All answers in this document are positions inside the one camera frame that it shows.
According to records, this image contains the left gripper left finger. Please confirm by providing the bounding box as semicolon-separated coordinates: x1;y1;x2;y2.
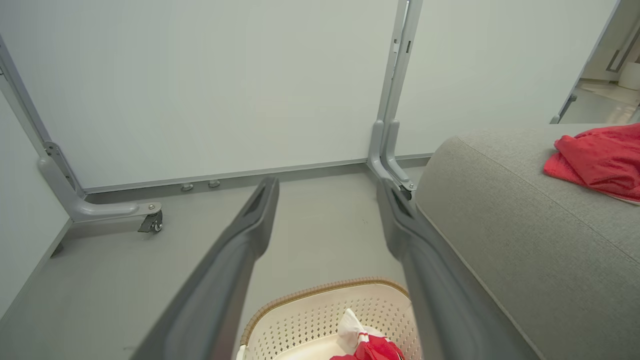
130;176;280;360

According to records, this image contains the white laundry basket brown rim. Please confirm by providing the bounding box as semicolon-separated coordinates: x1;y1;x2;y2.
235;277;423;360

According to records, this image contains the long grey partition foot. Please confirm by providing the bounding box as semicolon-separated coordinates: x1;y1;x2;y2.
38;156;162;223

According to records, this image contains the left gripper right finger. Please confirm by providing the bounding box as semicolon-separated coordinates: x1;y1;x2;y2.
376;178;541;360

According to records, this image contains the red and white jersey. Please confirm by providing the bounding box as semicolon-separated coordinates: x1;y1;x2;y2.
330;308;406;360

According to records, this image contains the grey vertical partition post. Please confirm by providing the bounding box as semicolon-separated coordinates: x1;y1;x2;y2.
376;0;425;123

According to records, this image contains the grey curved partition foot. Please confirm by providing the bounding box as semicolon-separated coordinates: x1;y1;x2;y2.
368;120;401;186
384;120;417;193

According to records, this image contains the small grey caster wheel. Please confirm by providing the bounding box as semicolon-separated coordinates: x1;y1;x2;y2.
138;210;164;234

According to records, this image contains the red fleece garment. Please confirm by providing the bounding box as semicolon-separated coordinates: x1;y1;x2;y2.
543;123;640;203

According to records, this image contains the grey fabric sofa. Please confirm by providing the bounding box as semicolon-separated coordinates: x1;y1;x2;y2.
415;122;640;360

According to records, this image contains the grey corner post with bracket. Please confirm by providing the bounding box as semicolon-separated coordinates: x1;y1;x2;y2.
0;35;83;193

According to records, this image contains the short grey partition foot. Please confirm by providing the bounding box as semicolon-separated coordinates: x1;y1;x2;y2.
550;94;578;125

